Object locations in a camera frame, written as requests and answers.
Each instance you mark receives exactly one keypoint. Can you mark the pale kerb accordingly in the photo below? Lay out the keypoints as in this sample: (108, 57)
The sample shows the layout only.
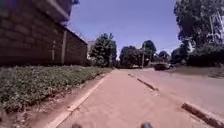
(78, 101)

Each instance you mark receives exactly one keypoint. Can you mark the dark green tree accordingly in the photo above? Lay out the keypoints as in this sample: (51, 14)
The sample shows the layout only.
(149, 48)

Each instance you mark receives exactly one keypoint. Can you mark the robot's own part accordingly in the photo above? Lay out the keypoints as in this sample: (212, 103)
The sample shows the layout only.
(146, 125)

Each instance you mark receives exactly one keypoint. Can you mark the grey asphalt road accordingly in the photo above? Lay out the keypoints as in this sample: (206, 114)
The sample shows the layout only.
(186, 86)

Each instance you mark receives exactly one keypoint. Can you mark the stone block boundary wall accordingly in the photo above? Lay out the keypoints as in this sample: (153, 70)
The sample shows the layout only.
(30, 36)

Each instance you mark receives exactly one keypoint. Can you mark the bare earth strip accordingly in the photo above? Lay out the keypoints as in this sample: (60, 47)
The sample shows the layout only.
(50, 110)

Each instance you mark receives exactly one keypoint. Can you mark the bushy green tree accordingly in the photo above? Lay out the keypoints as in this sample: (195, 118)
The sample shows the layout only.
(103, 50)

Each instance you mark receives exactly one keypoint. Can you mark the tall large tree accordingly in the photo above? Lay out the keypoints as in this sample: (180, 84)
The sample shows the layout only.
(200, 20)

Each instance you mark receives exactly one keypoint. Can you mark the red brick path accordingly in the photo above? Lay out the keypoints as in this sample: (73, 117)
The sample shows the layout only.
(120, 103)

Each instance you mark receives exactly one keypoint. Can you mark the long kerb divider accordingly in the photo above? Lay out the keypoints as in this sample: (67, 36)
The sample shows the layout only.
(147, 84)
(203, 115)

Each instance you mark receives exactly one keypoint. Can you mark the clump of dark trees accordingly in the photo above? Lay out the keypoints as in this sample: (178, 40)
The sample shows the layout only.
(130, 56)

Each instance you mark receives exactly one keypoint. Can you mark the utility pole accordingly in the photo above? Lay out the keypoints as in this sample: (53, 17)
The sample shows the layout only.
(143, 57)

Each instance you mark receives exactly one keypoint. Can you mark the dark hedge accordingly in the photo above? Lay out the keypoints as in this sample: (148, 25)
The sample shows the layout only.
(206, 55)

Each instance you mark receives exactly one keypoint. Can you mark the short kerb divider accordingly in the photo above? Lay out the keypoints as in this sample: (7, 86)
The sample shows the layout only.
(131, 75)

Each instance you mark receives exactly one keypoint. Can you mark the small dark tree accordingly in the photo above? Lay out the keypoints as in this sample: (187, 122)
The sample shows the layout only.
(163, 55)

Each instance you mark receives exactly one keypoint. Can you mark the grass strip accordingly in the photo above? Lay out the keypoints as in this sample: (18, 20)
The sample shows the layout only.
(200, 71)

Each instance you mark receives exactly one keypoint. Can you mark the dark car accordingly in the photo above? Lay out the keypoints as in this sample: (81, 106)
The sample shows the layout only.
(162, 66)

